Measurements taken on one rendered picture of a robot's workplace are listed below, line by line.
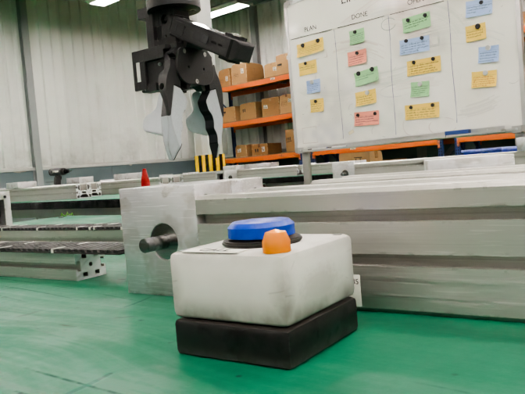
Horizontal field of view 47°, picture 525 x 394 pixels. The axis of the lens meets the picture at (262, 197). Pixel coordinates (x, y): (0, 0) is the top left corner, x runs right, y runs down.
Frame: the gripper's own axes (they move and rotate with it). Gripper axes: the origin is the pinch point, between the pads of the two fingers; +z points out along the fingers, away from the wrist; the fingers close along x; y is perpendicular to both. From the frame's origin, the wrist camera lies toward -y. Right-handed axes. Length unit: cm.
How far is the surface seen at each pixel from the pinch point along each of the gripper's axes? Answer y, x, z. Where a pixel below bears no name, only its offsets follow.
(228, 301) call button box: -31.9, 35.2, 10.1
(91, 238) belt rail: 21.9, 1.1, 11.5
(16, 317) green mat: -8.1, 33.0, 13.4
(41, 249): 5.3, 21.1, 9.9
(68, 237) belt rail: 26.6, 1.8, 11.2
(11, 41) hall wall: 1008, -635, -284
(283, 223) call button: -33.5, 31.7, 6.3
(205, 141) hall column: 516, -609, -45
